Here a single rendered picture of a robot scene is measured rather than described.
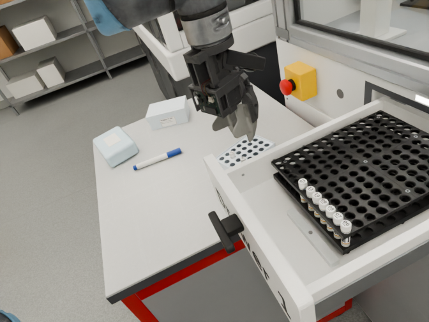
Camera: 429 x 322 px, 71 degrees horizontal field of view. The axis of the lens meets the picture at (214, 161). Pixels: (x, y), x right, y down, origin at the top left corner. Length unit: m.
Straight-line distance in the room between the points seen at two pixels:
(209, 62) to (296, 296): 0.35
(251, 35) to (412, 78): 0.76
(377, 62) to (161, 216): 0.51
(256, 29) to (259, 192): 0.80
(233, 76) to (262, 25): 0.73
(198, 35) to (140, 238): 0.42
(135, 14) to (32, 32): 3.68
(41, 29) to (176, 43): 3.08
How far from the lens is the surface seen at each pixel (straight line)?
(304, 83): 0.75
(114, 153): 0.89
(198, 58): 0.49
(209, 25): 0.48
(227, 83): 0.51
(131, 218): 0.72
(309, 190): 0.44
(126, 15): 0.45
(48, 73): 4.26
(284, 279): 0.35
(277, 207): 0.52
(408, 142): 0.54
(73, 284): 1.81
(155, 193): 0.75
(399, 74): 0.59
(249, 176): 0.54
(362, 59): 0.64
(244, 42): 1.22
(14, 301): 2.00
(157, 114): 0.96
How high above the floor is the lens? 1.23
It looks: 38 degrees down
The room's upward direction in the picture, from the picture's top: 19 degrees counter-clockwise
